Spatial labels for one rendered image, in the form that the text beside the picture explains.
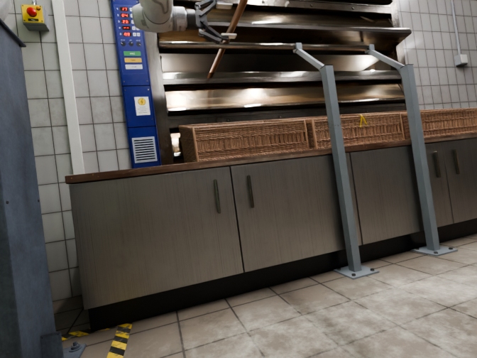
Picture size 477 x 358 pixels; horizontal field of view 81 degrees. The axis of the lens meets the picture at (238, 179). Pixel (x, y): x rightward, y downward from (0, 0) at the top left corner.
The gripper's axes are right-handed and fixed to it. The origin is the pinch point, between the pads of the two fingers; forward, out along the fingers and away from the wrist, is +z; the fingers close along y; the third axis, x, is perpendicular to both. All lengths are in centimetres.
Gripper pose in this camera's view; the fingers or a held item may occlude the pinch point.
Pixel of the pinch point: (231, 20)
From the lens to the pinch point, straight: 142.1
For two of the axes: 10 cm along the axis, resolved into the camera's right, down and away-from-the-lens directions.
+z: 9.5, -1.2, 2.8
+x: 2.8, -0.5, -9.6
